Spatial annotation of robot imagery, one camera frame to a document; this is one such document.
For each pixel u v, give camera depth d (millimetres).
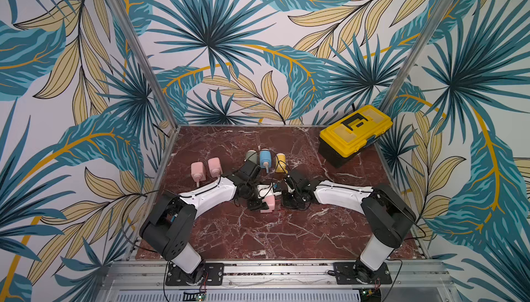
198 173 924
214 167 947
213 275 735
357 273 653
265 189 748
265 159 975
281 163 1065
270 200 795
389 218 465
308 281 733
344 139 922
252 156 973
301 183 718
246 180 687
